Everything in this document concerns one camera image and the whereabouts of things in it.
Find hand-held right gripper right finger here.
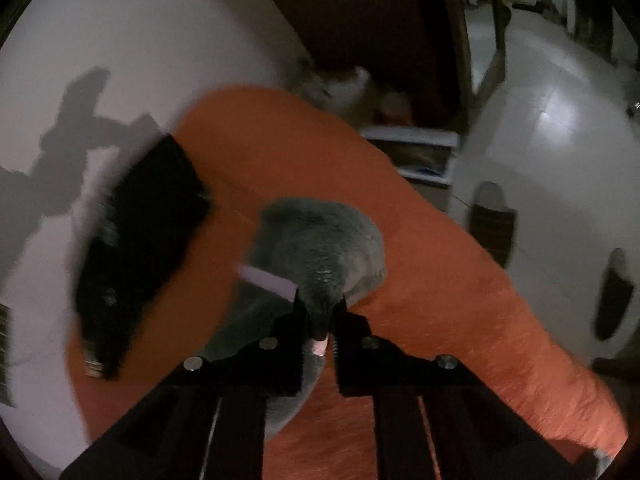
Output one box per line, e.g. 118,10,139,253
330,297,593,480

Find orange blanket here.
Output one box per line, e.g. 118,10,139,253
65,85,631,480

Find white plush toy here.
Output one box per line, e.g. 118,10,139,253
292,57,416,126

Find dark green sweater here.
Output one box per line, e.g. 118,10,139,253
202,197,388,443

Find dark slipper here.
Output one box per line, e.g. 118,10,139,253
467,181,517,268
592,247,636,356

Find white bedside shelf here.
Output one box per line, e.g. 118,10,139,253
360,125,461,186

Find dark brown wooden door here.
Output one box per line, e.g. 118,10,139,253
240,0,466,126

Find black folded clothes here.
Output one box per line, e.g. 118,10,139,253
72,132,213,381

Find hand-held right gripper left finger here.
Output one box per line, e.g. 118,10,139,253
59,287,307,480

